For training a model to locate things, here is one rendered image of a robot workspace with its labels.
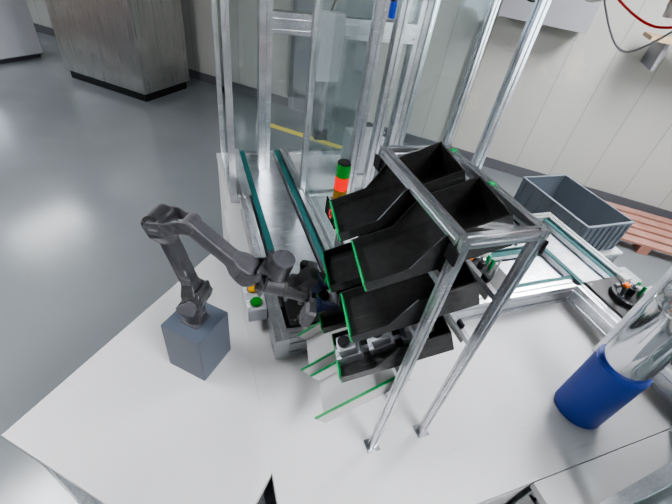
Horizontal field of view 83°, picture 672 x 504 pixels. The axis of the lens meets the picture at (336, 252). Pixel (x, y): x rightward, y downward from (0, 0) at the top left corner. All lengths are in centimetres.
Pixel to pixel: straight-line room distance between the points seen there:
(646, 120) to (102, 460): 516
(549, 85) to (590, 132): 70
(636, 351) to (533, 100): 395
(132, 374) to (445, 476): 101
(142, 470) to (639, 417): 162
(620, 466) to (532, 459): 29
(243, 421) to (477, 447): 72
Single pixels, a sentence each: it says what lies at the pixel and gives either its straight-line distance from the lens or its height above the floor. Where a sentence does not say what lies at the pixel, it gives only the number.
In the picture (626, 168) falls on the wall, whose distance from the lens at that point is 539.
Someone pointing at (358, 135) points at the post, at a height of 152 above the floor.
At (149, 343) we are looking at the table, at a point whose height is 86.
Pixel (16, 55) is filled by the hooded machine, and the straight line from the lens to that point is 754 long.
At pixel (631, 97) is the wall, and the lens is 513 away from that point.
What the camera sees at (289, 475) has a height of 86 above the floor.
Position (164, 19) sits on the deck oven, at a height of 90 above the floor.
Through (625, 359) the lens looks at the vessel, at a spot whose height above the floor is 119.
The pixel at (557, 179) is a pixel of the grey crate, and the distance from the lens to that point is 336.
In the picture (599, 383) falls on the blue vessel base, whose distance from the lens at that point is 147.
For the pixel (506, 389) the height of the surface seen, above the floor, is 86.
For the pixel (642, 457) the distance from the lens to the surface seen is 170.
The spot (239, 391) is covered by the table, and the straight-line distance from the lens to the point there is 133.
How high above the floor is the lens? 201
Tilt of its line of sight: 40 degrees down
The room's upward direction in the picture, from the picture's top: 10 degrees clockwise
